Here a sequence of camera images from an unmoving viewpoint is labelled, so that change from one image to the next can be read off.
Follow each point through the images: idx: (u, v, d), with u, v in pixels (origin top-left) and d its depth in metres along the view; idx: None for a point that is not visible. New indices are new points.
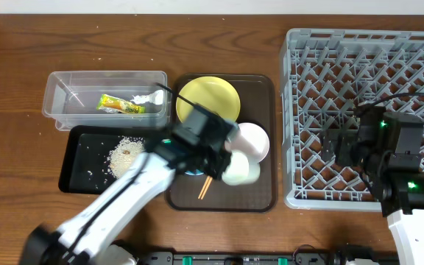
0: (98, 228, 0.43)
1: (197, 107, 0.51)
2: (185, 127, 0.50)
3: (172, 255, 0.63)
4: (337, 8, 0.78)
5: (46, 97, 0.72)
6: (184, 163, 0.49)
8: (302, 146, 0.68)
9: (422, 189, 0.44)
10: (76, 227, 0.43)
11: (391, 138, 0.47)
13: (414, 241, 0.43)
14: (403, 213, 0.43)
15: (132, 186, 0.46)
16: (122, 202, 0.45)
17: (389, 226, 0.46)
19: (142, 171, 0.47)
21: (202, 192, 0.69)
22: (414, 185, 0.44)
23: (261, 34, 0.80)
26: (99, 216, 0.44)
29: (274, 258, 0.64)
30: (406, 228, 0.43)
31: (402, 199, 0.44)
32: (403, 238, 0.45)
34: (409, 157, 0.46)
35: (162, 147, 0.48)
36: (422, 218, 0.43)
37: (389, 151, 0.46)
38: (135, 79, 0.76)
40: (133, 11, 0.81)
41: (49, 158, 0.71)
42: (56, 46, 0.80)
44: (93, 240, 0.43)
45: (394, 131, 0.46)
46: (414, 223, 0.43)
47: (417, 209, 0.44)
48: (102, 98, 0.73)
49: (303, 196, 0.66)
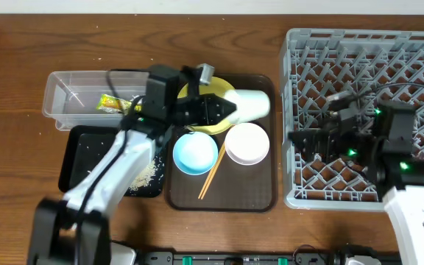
0: (101, 190, 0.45)
1: (149, 79, 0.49)
2: (149, 101, 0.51)
3: (172, 255, 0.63)
4: (337, 7, 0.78)
5: (46, 97, 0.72)
6: (162, 135, 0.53)
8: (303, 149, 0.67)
9: (414, 169, 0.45)
10: (80, 193, 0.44)
11: (386, 125, 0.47)
13: (410, 216, 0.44)
14: (397, 191, 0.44)
15: (121, 157, 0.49)
16: (115, 171, 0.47)
17: (384, 205, 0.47)
19: (126, 144, 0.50)
21: (202, 192, 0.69)
22: (405, 165, 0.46)
23: (261, 34, 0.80)
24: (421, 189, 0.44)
26: (101, 179, 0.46)
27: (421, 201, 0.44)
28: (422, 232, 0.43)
29: (274, 258, 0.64)
30: (401, 204, 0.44)
31: (394, 177, 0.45)
32: (398, 215, 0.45)
34: (403, 142, 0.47)
35: (138, 126, 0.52)
36: (415, 193, 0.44)
37: (383, 137, 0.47)
38: (134, 79, 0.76)
40: (133, 11, 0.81)
41: (49, 158, 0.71)
42: (55, 46, 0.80)
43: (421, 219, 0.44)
44: (99, 199, 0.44)
45: (389, 118, 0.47)
46: (408, 199, 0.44)
47: (412, 187, 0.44)
48: (102, 98, 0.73)
49: (303, 196, 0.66)
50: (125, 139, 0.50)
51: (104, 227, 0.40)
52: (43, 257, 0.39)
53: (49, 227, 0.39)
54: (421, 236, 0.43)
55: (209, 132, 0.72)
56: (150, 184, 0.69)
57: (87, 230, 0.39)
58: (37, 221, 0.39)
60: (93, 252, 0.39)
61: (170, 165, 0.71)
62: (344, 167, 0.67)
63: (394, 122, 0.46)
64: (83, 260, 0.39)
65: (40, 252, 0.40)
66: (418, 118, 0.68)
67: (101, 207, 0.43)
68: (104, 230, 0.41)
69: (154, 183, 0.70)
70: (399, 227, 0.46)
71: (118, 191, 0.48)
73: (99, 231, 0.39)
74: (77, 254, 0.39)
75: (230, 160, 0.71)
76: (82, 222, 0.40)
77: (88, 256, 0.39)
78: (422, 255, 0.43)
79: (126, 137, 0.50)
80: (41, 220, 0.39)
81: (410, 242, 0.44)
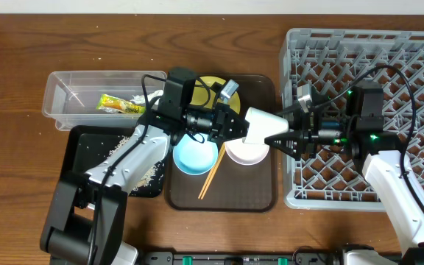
0: (121, 170, 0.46)
1: (168, 79, 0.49)
2: (165, 101, 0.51)
3: (172, 255, 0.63)
4: (337, 7, 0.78)
5: (46, 96, 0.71)
6: (176, 134, 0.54)
8: (302, 165, 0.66)
9: (385, 139, 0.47)
10: (101, 171, 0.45)
11: (358, 104, 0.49)
13: (386, 171, 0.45)
14: (371, 156, 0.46)
15: (140, 145, 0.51)
16: (135, 155, 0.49)
17: (363, 171, 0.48)
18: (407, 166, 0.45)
19: (146, 135, 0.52)
21: (202, 191, 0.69)
22: (375, 136, 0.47)
23: (261, 34, 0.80)
24: (392, 150, 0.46)
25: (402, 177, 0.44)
26: (121, 160, 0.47)
27: (392, 156, 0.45)
28: (400, 183, 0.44)
29: (274, 258, 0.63)
30: (376, 162, 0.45)
31: (367, 146, 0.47)
32: (376, 175, 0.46)
34: (373, 118, 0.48)
35: (156, 122, 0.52)
36: (386, 153, 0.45)
37: (355, 115, 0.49)
38: (134, 79, 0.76)
40: (133, 11, 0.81)
41: (49, 158, 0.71)
42: (55, 46, 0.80)
43: (396, 172, 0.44)
44: (118, 178, 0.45)
45: (361, 98, 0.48)
46: (380, 156, 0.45)
47: (384, 151, 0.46)
48: (102, 98, 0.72)
49: (303, 196, 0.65)
50: (144, 130, 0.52)
51: (122, 205, 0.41)
52: (61, 227, 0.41)
53: (70, 199, 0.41)
54: (400, 189, 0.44)
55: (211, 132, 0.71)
56: (150, 184, 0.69)
57: (106, 205, 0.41)
58: (58, 192, 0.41)
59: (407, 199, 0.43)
60: (109, 227, 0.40)
61: (170, 165, 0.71)
62: (344, 167, 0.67)
63: (364, 101, 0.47)
64: (98, 235, 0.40)
65: (58, 222, 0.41)
66: (418, 118, 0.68)
67: (119, 185, 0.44)
68: (121, 206, 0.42)
69: (154, 183, 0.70)
70: (380, 188, 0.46)
71: (135, 175, 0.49)
73: (116, 207, 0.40)
74: (94, 227, 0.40)
75: (230, 160, 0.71)
76: (101, 197, 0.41)
77: (104, 231, 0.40)
78: (404, 207, 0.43)
79: (145, 129, 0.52)
80: (63, 190, 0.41)
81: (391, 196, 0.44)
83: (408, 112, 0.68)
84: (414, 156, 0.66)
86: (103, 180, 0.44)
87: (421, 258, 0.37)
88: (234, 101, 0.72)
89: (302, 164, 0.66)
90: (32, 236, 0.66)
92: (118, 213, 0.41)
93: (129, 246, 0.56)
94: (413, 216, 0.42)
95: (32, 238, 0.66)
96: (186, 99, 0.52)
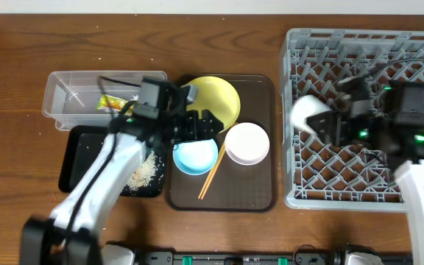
0: (89, 204, 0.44)
1: (143, 80, 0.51)
2: (142, 103, 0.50)
3: (172, 255, 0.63)
4: (337, 7, 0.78)
5: (46, 96, 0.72)
6: (153, 135, 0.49)
8: (302, 165, 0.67)
9: None
10: (68, 210, 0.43)
11: (402, 102, 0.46)
13: (422, 191, 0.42)
14: (411, 164, 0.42)
15: (111, 163, 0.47)
16: (105, 177, 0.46)
17: (397, 177, 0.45)
18: None
19: (115, 149, 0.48)
21: (202, 192, 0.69)
22: (422, 138, 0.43)
23: (261, 34, 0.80)
24: None
25: None
26: (87, 193, 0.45)
27: None
28: None
29: (274, 258, 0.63)
30: (416, 177, 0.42)
31: (410, 148, 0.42)
32: (411, 190, 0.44)
34: (414, 117, 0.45)
35: (128, 127, 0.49)
36: None
37: (397, 112, 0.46)
38: (134, 79, 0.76)
40: (133, 11, 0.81)
41: (49, 158, 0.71)
42: (56, 46, 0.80)
43: None
44: (86, 215, 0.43)
45: (402, 94, 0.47)
46: (422, 170, 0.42)
47: None
48: (102, 98, 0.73)
49: (303, 196, 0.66)
50: (114, 143, 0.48)
51: (93, 245, 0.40)
52: None
53: (37, 246, 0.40)
54: None
55: None
56: (150, 184, 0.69)
57: (77, 248, 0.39)
58: (24, 242, 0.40)
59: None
60: None
61: (170, 165, 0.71)
62: (344, 167, 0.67)
63: (405, 94, 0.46)
64: None
65: None
66: None
67: (90, 221, 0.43)
68: (93, 247, 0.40)
69: (154, 183, 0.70)
70: (411, 203, 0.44)
71: (109, 199, 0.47)
73: (87, 249, 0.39)
74: None
75: (230, 160, 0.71)
76: (71, 241, 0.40)
77: None
78: None
79: (114, 140, 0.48)
80: (28, 238, 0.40)
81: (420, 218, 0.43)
83: None
84: None
86: (71, 221, 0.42)
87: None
88: (227, 103, 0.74)
89: (302, 164, 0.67)
90: None
92: (90, 255, 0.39)
93: (123, 249, 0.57)
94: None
95: None
96: (162, 101, 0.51)
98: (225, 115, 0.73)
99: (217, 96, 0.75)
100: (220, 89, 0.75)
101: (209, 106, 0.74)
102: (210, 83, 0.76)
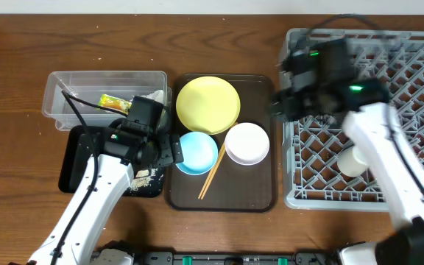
0: (71, 244, 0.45)
1: (134, 99, 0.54)
2: (132, 120, 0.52)
3: (172, 255, 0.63)
4: (337, 7, 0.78)
5: (46, 97, 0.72)
6: (140, 150, 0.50)
8: (302, 165, 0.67)
9: (366, 91, 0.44)
10: (47, 253, 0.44)
11: (330, 61, 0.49)
13: (372, 133, 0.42)
14: (355, 114, 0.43)
15: (93, 193, 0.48)
16: (87, 213, 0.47)
17: (349, 133, 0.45)
18: (394, 125, 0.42)
19: (99, 176, 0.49)
21: (202, 191, 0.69)
22: (359, 87, 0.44)
23: (260, 34, 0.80)
24: (377, 104, 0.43)
25: (391, 139, 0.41)
26: (68, 233, 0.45)
27: (377, 116, 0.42)
28: (389, 148, 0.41)
29: (274, 258, 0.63)
30: (361, 123, 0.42)
31: (350, 102, 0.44)
32: (361, 137, 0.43)
34: (346, 71, 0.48)
35: (112, 142, 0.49)
36: (371, 113, 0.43)
37: (327, 71, 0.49)
38: (134, 79, 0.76)
40: (133, 11, 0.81)
41: (49, 157, 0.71)
42: (55, 47, 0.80)
43: (383, 133, 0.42)
44: (68, 258, 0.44)
45: (326, 53, 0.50)
46: (365, 115, 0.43)
47: (367, 106, 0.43)
48: (102, 98, 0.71)
49: (303, 196, 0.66)
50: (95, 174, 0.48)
51: None
52: None
53: None
54: (386, 152, 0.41)
55: (209, 132, 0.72)
56: (150, 184, 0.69)
57: None
58: None
59: (395, 164, 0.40)
60: None
61: (170, 165, 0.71)
62: None
63: (333, 53, 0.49)
64: None
65: None
66: (418, 118, 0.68)
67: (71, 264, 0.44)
68: None
69: (154, 183, 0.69)
70: (366, 152, 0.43)
71: (93, 232, 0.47)
73: None
74: None
75: (230, 160, 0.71)
76: None
77: None
78: (391, 171, 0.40)
79: (96, 168, 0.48)
80: None
81: (378, 160, 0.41)
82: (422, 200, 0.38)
83: (408, 112, 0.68)
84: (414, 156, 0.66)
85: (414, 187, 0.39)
86: None
87: (411, 232, 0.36)
88: (225, 103, 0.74)
89: (302, 164, 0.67)
90: (32, 236, 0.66)
92: None
93: (120, 252, 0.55)
94: (405, 183, 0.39)
95: (32, 238, 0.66)
96: (152, 118, 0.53)
98: (214, 118, 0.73)
99: (210, 97, 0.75)
100: (216, 90, 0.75)
101: (210, 106, 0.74)
102: (212, 83, 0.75)
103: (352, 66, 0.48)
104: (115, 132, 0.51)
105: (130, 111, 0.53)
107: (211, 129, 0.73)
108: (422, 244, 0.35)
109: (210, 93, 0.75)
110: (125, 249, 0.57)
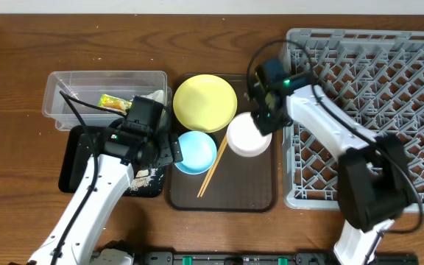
0: (71, 244, 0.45)
1: (134, 99, 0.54)
2: (132, 120, 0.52)
3: (172, 255, 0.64)
4: (337, 7, 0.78)
5: (46, 96, 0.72)
6: (141, 150, 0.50)
8: (302, 165, 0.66)
9: (294, 81, 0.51)
10: (47, 253, 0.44)
11: (267, 73, 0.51)
13: (305, 105, 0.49)
14: (290, 98, 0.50)
15: (93, 193, 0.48)
16: (87, 213, 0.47)
17: (293, 116, 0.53)
18: (320, 96, 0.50)
19: (99, 176, 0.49)
21: (202, 190, 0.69)
22: (288, 82, 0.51)
23: (260, 34, 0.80)
24: (305, 87, 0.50)
25: (317, 104, 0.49)
26: (68, 233, 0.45)
27: (305, 91, 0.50)
28: (319, 110, 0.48)
29: (274, 258, 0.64)
30: (295, 101, 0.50)
31: (285, 92, 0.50)
32: (299, 111, 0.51)
34: (281, 76, 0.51)
35: (112, 142, 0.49)
36: (301, 93, 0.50)
37: (268, 82, 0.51)
38: (134, 79, 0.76)
40: (133, 11, 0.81)
41: (49, 158, 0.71)
42: (55, 46, 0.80)
43: (312, 102, 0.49)
44: (69, 258, 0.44)
45: (261, 69, 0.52)
46: (297, 96, 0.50)
47: (298, 90, 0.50)
48: (102, 98, 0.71)
49: (303, 196, 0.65)
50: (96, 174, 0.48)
51: None
52: None
53: None
54: (318, 114, 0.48)
55: (207, 130, 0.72)
56: (150, 184, 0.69)
57: None
58: None
59: (327, 119, 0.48)
60: None
61: (170, 165, 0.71)
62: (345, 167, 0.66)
63: (266, 65, 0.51)
64: None
65: None
66: (418, 118, 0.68)
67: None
68: None
69: (154, 183, 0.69)
70: (308, 120, 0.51)
71: (92, 232, 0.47)
73: None
74: None
75: (230, 160, 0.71)
76: None
77: None
78: (326, 125, 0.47)
79: (96, 168, 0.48)
80: None
81: (316, 121, 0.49)
82: (352, 136, 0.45)
83: (408, 112, 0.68)
84: (414, 156, 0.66)
85: (344, 129, 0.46)
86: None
87: (347, 161, 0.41)
88: (223, 101, 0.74)
89: (302, 164, 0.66)
90: (32, 236, 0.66)
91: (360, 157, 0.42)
92: None
93: (120, 252, 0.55)
94: (336, 130, 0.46)
95: (32, 238, 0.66)
96: (152, 118, 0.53)
98: (211, 115, 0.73)
99: (208, 95, 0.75)
100: (213, 88, 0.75)
101: (207, 104, 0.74)
102: (210, 82, 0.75)
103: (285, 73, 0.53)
104: (115, 133, 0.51)
105: (130, 111, 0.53)
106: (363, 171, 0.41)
107: (208, 128, 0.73)
108: (357, 166, 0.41)
109: (207, 91, 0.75)
110: (125, 249, 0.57)
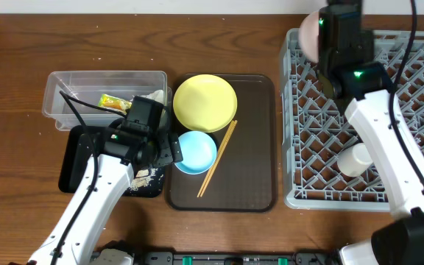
0: (71, 244, 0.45)
1: (134, 99, 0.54)
2: (132, 120, 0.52)
3: (172, 255, 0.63)
4: None
5: (46, 97, 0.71)
6: (140, 150, 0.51)
8: (302, 164, 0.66)
9: (367, 75, 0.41)
10: (47, 252, 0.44)
11: (338, 42, 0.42)
13: (374, 121, 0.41)
14: (357, 101, 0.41)
15: (94, 193, 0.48)
16: (87, 212, 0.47)
17: (349, 120, 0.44)
18: (397, 114, 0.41)
19: (99, 176, 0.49)
21: (202, 190, 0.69)
22: (360, 73, 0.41)
23: (260, 34, 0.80)
24: (380, 90, 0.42)
25: (391, 127, 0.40)
26: (68, 233, 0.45)
27: (381, 104, 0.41)
28: (391, 138, 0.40)
29: (274, 258, 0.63)
30: (363, 110, 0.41)
31: (351, 87, 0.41)
32: (364, 124, 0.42)
34: (354, 52, 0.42)
35: (112, 142, 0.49)
36: (374, 101, 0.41)
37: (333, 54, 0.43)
38: (134, 79, 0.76)
40: (133, 11, 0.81)
41: (49, 157, 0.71)
42: (55, 46, 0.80)
43: (386, 121, 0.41)
44: (69, 258, 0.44)
45: (333, 31, 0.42)
46: (367, 101, 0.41)
47: (369, 93, 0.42)
48: (102, 98, 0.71)
49: (303, 196, 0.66)
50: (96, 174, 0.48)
51: None
52: None
53: None
54: (389, 143, 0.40)
55: (207, 131, 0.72)
56: (150, 184, 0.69)
57: None
58: None
59: (398, 152, 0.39)
60: None
61: (170, 165, 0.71)
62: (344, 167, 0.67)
63: (338, 30, 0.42)
64: None
65: None
66: (418, 118, 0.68)
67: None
68: None
69: (154, 183, 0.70)
70: (367, 138, 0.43)
71: (92, 232, 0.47)
73: None
74: None
75: (230, 160, 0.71)
76: None
77: None
78: (394, 163, 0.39)
79: (96, 168, 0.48)
80: None
81: (380, 152, 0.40)
82: (423, 193, 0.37)
83: (408, 112, 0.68)
84: None
85: (415, 178, 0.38)
86: None
87: (411, 224, 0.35)
88: (224, 100, 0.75)
89: (302, 164, 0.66)
90: (32, 236, 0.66)
91: None
92: None
93: (120, 252, 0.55)
94: (405, 178, 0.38)
95: (32, 238, 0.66)
96: (152, 118, 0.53)
98: (211, 115, 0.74)
99: (208, 95, 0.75)
100: (213, 88, 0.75)
101: (207, 103, 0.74)
102: (210, 82, 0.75)
103: (362, 43, 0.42)
104: (115, 132, 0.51)
105: (130, 111, 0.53)
106: None
107: (208, 127, 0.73)
108: (420, 234, 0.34)
109: (207, 90, 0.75)
110: (125, 249, 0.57)
